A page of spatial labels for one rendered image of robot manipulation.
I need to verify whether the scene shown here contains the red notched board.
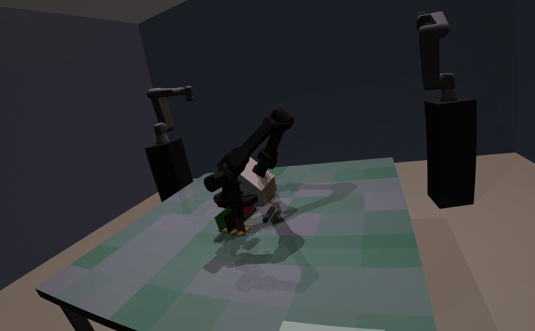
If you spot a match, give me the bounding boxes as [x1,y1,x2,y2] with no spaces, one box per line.
[243,205,254,216]

